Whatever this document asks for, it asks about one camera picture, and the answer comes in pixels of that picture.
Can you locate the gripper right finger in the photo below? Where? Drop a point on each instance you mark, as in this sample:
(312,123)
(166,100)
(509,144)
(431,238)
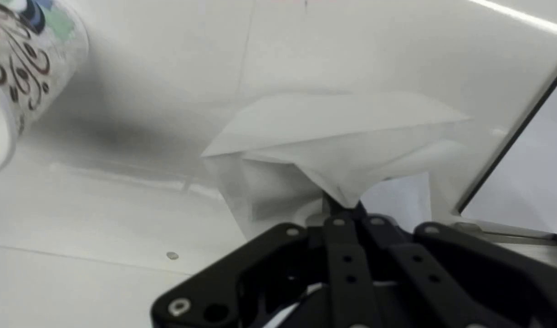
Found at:
(478,269)

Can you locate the white cup with swirl pattern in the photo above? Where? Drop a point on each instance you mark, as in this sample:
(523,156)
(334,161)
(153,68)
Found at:
(28,68)

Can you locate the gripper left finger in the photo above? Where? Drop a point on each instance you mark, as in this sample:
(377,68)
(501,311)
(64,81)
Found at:
(260,269)

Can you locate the white paper napkin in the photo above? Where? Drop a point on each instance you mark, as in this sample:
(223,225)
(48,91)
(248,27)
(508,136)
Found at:
(333,150)

